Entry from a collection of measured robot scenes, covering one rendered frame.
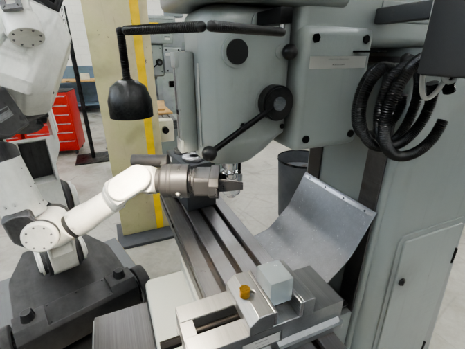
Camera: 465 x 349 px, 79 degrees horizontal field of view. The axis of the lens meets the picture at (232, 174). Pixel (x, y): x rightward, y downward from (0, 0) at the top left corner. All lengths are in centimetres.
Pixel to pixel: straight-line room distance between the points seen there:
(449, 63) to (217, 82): 37
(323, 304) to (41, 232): 65
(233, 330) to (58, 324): 92
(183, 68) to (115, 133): 183
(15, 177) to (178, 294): 53
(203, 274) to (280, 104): 50
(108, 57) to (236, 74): 183
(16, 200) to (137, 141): 171
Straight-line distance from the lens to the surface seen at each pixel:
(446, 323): 240
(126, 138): 242
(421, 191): 93
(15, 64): 85
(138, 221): 273
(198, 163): 105
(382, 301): 109
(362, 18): 73
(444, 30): 55
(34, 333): 142
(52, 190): 126
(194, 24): 42
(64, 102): 516
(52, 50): 90
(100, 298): 143
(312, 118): 66
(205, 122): 60
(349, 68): 70
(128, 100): 49
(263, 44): 60
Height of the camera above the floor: 155
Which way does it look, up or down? 23 degrees down
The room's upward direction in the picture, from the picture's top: straight up
